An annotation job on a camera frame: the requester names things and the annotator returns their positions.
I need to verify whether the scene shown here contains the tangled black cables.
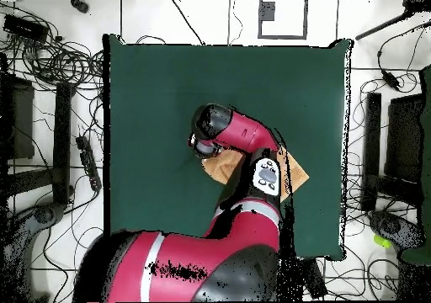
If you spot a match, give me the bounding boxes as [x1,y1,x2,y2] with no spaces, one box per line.
[0,0,104,93]

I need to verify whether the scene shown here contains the black flat stand bar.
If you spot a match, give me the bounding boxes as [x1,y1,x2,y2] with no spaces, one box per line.
[53,82,73,206]
[361,92,382,211]

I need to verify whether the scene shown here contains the small black cable adapter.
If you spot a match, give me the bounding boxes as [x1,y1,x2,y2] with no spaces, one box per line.
[381,70,402,90]

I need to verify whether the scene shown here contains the yellow-green small object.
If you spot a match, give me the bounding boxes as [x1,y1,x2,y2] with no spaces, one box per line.
[373,234,392,249]

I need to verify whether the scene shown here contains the grey square frame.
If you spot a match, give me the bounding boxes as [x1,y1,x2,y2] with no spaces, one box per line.
[258,0,308,40]

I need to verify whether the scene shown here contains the dark green table cloth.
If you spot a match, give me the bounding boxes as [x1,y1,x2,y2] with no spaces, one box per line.
[102,33,353,262]

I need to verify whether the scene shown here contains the black stand rod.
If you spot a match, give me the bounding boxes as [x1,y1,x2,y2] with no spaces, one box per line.
[354,0,431,41]

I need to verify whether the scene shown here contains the black power brick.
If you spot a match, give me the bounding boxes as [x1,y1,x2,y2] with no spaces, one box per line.
[3,13,50,43]

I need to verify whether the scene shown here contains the black power strip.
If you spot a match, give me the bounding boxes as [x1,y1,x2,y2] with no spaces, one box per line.
[75,135,103,192]

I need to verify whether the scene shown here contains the black flat panel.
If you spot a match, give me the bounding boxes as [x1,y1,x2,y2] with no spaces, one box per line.
[385,93,426,183]
[0,53,35,161]

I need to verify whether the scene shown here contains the tan terry towel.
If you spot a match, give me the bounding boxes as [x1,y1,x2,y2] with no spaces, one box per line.
[200,146,310,203]

